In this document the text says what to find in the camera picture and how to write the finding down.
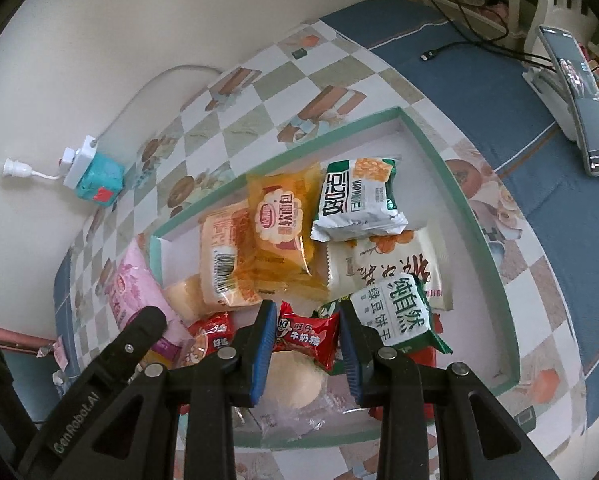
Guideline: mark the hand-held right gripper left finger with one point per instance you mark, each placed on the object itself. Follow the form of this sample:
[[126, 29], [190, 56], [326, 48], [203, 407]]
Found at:
[[262, 350]]

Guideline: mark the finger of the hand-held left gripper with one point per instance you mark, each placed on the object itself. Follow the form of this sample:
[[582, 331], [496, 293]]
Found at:
[[139, 340]]

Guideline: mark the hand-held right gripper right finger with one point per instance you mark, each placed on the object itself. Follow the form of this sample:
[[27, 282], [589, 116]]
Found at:
[[352, 355]]

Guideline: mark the clear round bun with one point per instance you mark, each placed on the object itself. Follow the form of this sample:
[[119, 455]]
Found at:
[[292, 380]]

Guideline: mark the red candy packet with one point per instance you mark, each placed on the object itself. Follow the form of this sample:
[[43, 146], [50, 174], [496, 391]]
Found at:
[[312, 335], [212, 335]]

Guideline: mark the large pink snack packet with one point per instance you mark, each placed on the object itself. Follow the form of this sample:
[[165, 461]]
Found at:
[[134, 290]]

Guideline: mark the green white biscuit packet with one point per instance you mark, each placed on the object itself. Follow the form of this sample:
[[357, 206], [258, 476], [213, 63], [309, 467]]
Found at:
[[399, 320]]

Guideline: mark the dark red snack packet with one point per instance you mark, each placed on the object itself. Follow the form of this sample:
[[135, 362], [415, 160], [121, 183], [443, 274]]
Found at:
[[422, 360]]

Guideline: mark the orange bread packet with barcode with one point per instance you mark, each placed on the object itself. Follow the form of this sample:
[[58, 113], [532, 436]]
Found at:
[[224, 260]]

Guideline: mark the white packet with orange flowers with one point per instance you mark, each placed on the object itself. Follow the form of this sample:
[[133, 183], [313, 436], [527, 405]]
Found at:
[[379, 260]]

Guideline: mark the yellow orange snack packet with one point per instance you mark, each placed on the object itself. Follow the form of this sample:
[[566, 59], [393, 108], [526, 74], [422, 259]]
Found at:
[[279, 225]]

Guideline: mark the white green cracker packet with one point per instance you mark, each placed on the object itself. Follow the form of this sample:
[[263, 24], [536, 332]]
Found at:
[[359, 200]]

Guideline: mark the white tray with teal rim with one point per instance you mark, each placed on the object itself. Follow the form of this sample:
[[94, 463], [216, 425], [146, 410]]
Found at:
[[429, 195]]

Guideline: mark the crumpled blue white packet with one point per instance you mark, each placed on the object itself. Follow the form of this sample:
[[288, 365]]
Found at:
[[64, 382]]

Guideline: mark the small pink snack packet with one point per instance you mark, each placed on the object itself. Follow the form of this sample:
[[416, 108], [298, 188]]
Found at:
[[60, 355]]

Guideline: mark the brown pink rod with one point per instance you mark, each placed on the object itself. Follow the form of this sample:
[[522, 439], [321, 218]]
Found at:
[[24, 336]]

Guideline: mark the teal box with red label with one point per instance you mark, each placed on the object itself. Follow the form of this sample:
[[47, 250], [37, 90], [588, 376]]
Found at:
[[101, 182]]

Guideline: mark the white power strip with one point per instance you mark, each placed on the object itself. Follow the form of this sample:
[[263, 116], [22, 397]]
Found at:
[[79, 162]]

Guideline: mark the chequered printed tablecloth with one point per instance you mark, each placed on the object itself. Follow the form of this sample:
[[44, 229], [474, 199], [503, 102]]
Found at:
[[554, 240]]

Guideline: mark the white phone stand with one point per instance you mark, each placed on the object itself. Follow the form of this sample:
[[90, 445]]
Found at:
[[552, 100]]

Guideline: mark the smartphone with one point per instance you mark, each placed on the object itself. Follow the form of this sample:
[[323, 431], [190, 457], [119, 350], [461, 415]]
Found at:
[[579, 100]]

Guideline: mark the small pink item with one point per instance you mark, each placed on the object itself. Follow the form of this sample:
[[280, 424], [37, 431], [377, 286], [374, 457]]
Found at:
[[489, 7]]

